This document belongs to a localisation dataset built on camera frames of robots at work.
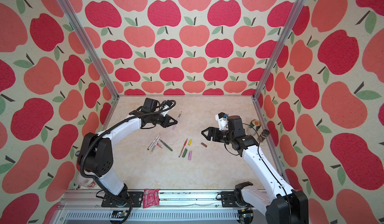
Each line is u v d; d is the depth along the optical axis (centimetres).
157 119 77
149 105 72
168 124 82
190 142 95
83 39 87
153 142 95
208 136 69
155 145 93
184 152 90
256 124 91
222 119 72
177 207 73
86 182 78
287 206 38
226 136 66
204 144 94
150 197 74
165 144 93
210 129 69
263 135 89
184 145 94
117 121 109
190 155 90
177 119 86
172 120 83
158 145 94
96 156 47
